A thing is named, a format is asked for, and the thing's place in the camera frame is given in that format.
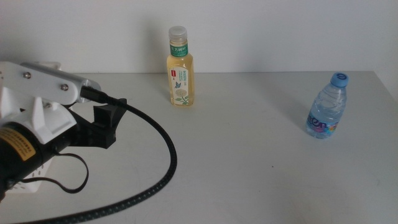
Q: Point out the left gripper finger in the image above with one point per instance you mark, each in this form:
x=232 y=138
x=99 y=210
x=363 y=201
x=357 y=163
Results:
x=109 y=115

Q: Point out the yellow tea bottle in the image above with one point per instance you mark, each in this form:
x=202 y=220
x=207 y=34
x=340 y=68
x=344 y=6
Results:
x=182 y=77

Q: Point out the clear water bottle blue cap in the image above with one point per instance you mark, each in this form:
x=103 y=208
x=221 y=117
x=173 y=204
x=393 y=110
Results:
x=326 y=109

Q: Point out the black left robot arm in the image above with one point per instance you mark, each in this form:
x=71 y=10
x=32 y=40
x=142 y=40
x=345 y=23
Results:
x=31 y=169

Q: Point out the white perforated plastic basket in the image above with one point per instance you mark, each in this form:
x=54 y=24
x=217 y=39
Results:
x=31 y=186

